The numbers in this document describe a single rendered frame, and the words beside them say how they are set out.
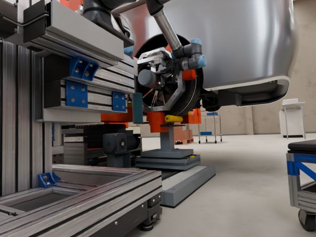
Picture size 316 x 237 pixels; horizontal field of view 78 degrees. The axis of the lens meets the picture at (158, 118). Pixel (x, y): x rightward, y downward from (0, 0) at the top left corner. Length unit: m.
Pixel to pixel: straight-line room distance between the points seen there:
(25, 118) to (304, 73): 11.61
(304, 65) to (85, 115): 11.48
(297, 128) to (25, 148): 7.61
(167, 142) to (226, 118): 9.91
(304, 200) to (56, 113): 0.97
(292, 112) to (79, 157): 7.02
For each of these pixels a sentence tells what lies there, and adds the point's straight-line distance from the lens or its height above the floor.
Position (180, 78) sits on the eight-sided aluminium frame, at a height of 0.82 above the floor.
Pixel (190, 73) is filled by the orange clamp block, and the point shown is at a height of 0.85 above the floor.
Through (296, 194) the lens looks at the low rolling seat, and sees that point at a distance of 0.96.
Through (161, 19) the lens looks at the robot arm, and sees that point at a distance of 1.35.
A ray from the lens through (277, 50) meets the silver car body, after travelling 1.70.
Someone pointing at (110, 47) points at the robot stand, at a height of 0.68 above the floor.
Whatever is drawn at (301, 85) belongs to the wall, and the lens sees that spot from 11.73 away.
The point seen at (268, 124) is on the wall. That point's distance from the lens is 11.46.
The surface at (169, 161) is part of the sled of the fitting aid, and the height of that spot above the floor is 0.15.
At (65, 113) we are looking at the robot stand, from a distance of 0.83.
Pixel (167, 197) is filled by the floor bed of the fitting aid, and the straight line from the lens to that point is 1.13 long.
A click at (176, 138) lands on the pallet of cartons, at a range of 5.74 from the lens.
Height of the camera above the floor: 0.41
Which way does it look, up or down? 4 degrees up
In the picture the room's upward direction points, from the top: 2 degrees counter-clockwise
